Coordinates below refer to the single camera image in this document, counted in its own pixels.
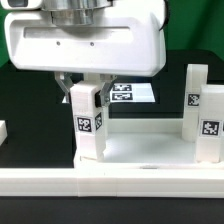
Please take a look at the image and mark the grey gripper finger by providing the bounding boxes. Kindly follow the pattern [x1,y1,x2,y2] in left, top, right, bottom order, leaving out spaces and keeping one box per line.
[95,74,117,108]
[54,72,73,103]

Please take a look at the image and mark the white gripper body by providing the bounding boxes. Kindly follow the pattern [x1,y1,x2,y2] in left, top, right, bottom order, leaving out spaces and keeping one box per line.
[4,0,166,76]

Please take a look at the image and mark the white desk top tray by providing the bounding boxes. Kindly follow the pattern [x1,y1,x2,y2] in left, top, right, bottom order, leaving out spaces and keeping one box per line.
[74,118,224,170]

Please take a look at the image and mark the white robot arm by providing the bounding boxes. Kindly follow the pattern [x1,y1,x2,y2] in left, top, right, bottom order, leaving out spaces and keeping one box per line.
[0,0,169,105]

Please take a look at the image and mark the white left fence block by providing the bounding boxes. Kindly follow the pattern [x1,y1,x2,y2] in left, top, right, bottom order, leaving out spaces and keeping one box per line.
[0,120,7,146]

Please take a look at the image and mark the white front fence bar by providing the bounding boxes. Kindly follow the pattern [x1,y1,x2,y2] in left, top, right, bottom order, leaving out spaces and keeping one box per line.
[0,169,224,198]

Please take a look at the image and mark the white marker base plate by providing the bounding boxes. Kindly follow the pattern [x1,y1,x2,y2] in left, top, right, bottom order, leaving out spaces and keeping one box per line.
[61,83,156,104]

